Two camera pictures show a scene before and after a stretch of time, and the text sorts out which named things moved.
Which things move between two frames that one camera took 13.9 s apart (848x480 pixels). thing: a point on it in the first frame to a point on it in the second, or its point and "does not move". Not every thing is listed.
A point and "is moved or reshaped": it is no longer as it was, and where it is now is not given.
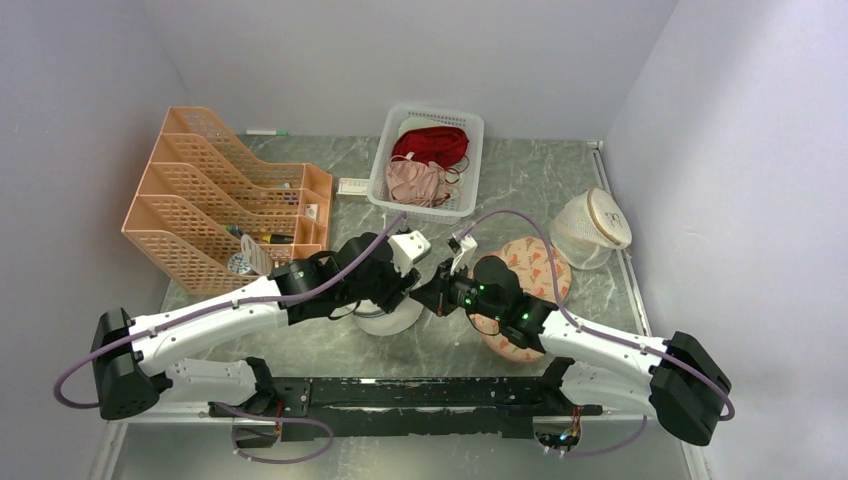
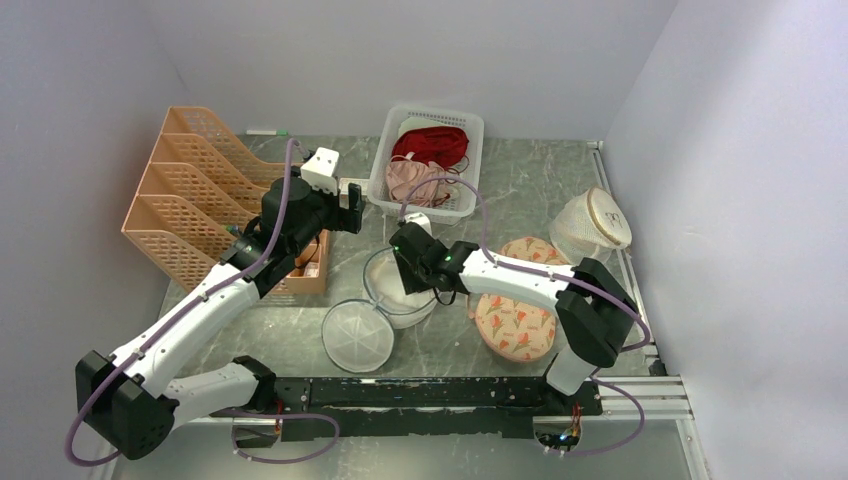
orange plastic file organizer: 215,220 does not move
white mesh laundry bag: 375,320 is moved or reshaped
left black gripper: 397,289 to 342,218
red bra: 441,144 does not move
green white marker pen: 267,132 does not move
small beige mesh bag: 588,227 does not move
